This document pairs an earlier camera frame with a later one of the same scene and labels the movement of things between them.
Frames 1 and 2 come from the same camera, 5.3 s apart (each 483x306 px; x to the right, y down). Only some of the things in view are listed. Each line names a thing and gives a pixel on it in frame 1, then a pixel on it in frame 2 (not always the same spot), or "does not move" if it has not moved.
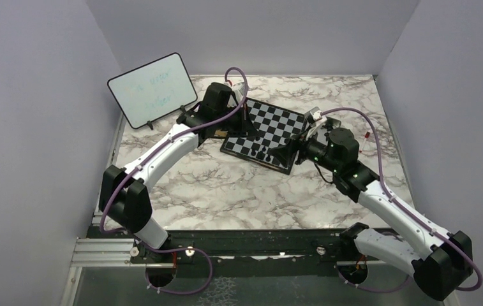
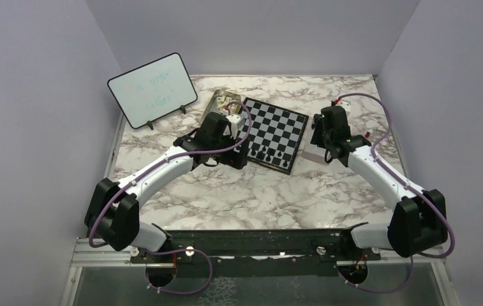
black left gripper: [247, 128] to [238, 160]
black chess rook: [260, 155] does not move
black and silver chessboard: [273, 124] does not move
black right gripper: [285, 152] to [316, 139]
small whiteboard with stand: [151, 90] does not move
